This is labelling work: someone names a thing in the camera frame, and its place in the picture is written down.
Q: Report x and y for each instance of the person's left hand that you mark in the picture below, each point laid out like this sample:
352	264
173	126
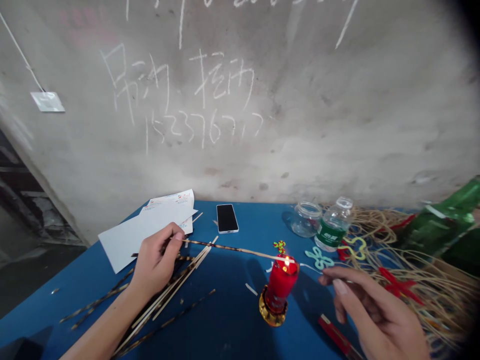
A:
152	262

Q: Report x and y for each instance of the person's right hand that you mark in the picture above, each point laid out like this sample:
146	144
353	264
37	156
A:
378	315

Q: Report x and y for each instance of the long thin scorched bamboo strip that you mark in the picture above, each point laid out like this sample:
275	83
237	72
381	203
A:
232	248

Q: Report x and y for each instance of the plain white paper sheet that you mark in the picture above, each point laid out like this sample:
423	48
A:
125	240

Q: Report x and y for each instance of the red woven star ornament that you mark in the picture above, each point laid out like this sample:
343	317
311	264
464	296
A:
399	285

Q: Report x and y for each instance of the dark spotted bamboo stick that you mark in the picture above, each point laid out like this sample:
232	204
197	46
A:
93	303
88	318
168	318

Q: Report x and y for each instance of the white printed envelope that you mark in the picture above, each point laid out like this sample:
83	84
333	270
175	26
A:
176	204

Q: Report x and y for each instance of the short pale bamboo piece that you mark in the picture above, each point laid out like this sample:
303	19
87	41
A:
197	217

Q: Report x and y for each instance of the bundle of tan rattan strands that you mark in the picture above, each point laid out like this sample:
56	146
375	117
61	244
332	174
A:
431	277

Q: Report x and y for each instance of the small red woven piece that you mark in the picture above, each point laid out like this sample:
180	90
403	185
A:
343	254

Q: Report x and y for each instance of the yellow green woven knot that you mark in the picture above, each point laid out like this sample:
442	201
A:
356	248

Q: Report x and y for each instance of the light blue woven knot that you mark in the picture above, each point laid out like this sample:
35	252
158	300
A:
318	258

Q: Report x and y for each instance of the white smartphone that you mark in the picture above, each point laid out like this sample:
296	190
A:
227	218

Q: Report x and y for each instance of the plastic bottle with green label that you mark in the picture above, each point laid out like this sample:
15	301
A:
332	230

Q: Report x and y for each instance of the red candle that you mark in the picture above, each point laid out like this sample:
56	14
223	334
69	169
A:
282	287

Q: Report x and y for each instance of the white strip scrap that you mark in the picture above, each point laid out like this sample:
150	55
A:
251	289

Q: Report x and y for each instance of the gold candle holder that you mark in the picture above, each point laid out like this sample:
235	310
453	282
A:
273	313

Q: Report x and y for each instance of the green glass bottle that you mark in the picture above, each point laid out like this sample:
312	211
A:
440	228

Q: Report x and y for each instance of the empty glass jar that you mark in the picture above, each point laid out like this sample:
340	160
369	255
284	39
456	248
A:
306	221

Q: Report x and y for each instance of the small red green woven knot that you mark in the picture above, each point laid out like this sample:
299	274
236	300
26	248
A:
279	246

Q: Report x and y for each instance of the white wall switch plate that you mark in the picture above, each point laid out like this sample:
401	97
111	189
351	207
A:
48	101

